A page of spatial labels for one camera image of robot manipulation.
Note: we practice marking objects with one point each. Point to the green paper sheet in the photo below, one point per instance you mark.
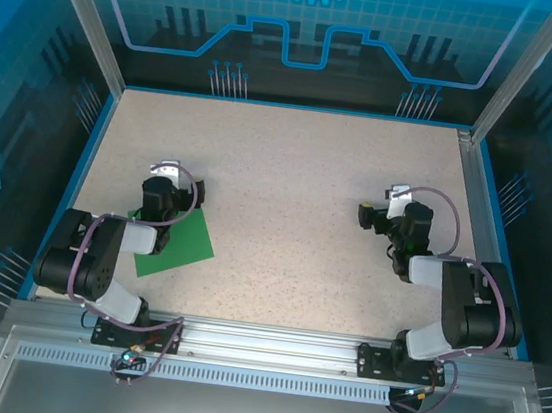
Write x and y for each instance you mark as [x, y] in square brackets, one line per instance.
[180, 245]

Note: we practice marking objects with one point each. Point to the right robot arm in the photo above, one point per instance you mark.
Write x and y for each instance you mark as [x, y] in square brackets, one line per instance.
[455, 309]

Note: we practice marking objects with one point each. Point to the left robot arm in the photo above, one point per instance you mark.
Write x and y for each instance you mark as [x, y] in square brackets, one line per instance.
[97, 265]

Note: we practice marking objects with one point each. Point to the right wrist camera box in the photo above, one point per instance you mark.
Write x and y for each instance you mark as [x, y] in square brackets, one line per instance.
[399, 204]

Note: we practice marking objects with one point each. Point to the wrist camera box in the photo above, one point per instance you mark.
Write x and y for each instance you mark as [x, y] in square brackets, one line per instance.
[399, 204]
[167, 171]

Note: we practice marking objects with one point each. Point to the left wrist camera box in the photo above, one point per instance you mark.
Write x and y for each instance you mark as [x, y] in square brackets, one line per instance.
[167, 171]

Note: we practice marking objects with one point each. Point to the aluminium side rail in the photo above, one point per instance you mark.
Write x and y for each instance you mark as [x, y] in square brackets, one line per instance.
[483, 232]

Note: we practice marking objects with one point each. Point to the blue table border frame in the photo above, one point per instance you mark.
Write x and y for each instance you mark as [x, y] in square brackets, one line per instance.
[293, 106]

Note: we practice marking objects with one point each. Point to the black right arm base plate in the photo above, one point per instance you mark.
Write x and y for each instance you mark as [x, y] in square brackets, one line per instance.
[370, 361]

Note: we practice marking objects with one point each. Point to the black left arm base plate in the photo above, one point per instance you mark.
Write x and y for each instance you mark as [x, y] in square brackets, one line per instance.
[99, 337]

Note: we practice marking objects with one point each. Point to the aluminium mounting rail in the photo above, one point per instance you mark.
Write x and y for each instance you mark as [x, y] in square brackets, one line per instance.
[264, 346]

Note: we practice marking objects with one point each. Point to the aluminium frame post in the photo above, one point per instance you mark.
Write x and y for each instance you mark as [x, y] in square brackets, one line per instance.
[522, 70]
[88, 22]

